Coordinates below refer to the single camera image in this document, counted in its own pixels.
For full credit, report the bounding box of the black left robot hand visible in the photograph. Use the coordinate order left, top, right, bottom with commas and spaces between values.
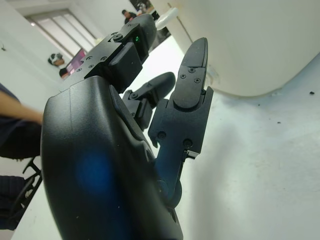
39, 13, 215, 240

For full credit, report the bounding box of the cream white toaster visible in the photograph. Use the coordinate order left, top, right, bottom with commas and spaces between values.
149, 0, 320, 97

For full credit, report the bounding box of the black chair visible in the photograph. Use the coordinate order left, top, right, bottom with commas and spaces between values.
7, 156, 43, 226

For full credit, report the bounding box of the seated person in navy clothes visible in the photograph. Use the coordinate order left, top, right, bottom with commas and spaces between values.
0, 83, 45, 218

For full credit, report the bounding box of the computer monitor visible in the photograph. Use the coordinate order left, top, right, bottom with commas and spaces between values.
65, 48, 87, 76

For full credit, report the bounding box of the person wearing white headset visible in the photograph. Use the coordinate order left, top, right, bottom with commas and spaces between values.
47, 52, 70, 78

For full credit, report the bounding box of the window with grey blinds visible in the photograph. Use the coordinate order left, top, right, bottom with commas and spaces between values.
24, 8, 98, 57

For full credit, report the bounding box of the person in black shirt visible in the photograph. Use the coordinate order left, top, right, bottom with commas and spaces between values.
121, 9, 138, 25

